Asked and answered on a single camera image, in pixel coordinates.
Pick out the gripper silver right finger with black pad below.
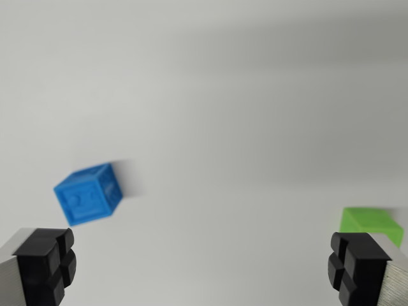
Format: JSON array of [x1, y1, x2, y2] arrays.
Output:
[[327, 231, 408, 306]]

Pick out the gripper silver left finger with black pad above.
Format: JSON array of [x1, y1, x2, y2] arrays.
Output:
[[0, 227, 78, 306]]

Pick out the green embossed cube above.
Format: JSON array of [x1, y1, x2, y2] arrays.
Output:
[[338, 207, 405, 248]]

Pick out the blue embossed cube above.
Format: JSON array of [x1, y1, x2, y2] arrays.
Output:
[[53, 162, 124, 228]]

